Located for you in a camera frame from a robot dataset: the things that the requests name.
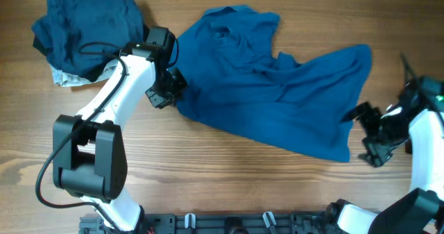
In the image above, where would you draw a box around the blue polo shirt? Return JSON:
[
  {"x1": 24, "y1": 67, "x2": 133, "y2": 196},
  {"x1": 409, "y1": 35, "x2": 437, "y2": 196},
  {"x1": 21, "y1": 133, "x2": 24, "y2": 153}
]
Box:
[{"x1": 173, "y1": 6, "x2": 372, "y2": 162}]

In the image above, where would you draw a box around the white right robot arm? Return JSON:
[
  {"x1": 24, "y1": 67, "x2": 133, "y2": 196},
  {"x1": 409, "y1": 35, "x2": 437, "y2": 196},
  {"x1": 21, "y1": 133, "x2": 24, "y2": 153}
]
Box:
[{"x1": 332, "y1": 76, "x2": 443, "y2": 233}]

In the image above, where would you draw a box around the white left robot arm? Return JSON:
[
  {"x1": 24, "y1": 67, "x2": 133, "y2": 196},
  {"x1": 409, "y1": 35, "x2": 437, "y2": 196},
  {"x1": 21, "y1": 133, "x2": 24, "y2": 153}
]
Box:
[{"x1": 49, "y1": 40, "x2": 187, "y2": 233}]

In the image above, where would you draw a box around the dark blue folded garment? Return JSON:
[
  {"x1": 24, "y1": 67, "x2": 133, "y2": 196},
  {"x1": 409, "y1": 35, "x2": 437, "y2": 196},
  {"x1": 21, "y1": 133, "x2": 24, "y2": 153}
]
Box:
[{"x1": 31, "y1": 0, "x2": 144, "y2": 81}]

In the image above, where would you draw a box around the grey white folded garment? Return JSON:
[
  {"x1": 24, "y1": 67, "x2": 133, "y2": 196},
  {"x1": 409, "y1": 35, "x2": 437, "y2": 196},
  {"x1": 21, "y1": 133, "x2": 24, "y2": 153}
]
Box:
[{"x1": 50, "y1": 60, "x2": 118, "y2": 87}]

